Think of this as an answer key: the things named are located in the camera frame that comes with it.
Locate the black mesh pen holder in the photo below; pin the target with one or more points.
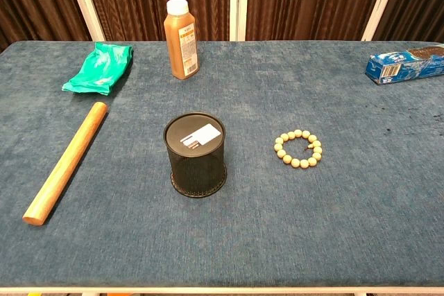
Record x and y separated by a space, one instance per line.
196 171

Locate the brown juice bottle white cap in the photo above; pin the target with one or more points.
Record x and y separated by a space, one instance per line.
175 46

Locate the blue felt table cover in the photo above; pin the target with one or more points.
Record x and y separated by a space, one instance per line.
312 223

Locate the green snack packet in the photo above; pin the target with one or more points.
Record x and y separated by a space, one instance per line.
100 67

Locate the wooden rolling pin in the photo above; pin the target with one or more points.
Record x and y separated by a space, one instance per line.
66 162

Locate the blue cookie box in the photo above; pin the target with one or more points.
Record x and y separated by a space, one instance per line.
399 67

